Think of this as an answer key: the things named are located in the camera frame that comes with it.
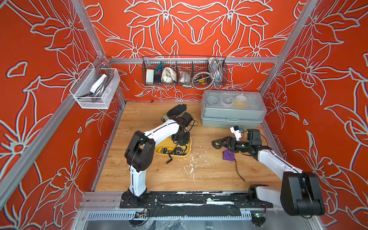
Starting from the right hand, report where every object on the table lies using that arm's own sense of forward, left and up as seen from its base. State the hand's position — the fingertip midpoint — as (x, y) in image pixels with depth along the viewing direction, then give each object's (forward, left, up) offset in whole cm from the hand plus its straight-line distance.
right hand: (219, 143), depth 82 cm
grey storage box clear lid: (+23, -19, +5) cm, 31 cm away
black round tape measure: (-1, +24, -8) cm, 26 cm away
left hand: (+6, +21, -6) cm, 23 cm away
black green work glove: (+35, +27, -11) cm, 46 cm away
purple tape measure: (-3, -8, -10) cm, 13 cm away
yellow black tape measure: (0, +32, -9) cm, 34 cm away
